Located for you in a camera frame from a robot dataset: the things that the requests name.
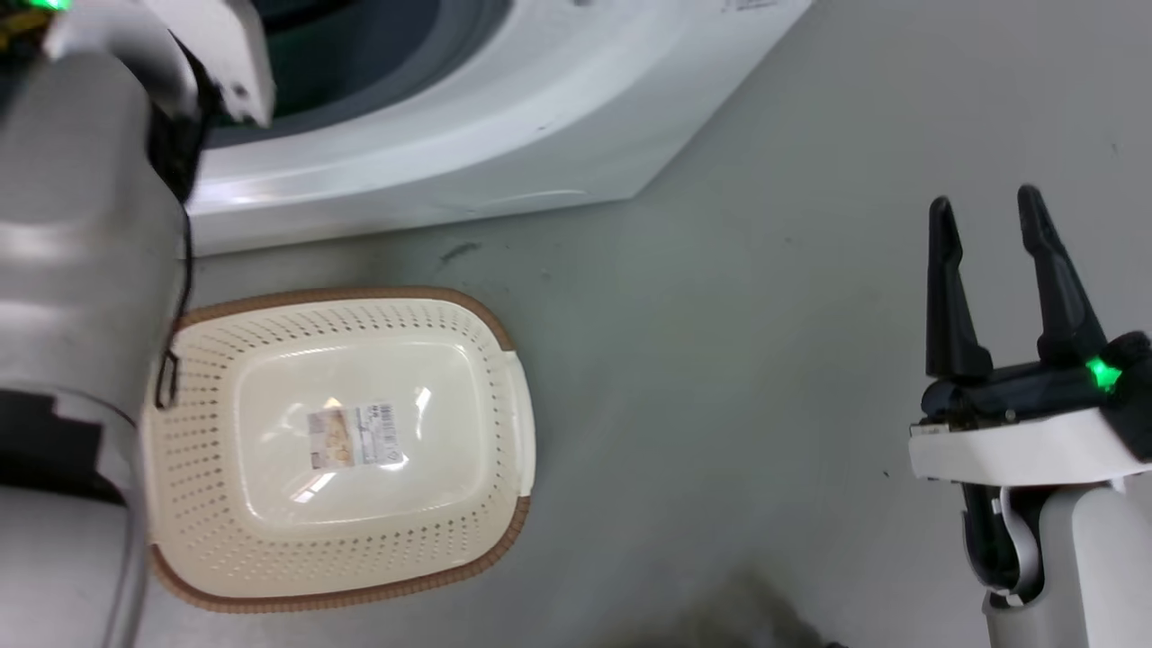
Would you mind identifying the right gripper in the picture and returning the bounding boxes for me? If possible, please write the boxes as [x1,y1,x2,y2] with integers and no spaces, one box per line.
[907,184,1152,488]

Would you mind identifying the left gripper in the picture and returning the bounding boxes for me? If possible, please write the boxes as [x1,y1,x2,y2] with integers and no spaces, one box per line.
[40,0,276,128]

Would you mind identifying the white washing machine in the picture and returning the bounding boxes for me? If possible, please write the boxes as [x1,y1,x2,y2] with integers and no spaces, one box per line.
[184,0,815,257]

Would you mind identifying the cream plastic laundry basket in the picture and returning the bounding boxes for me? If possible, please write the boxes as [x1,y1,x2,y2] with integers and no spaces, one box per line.
[142,286,538,615]

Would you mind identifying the printed label sticker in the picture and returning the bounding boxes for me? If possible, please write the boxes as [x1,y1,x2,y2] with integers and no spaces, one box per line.
[307,402,400,471]

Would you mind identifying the thin black cable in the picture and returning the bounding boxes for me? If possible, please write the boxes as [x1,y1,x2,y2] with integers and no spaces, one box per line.
[153,200,195,411]

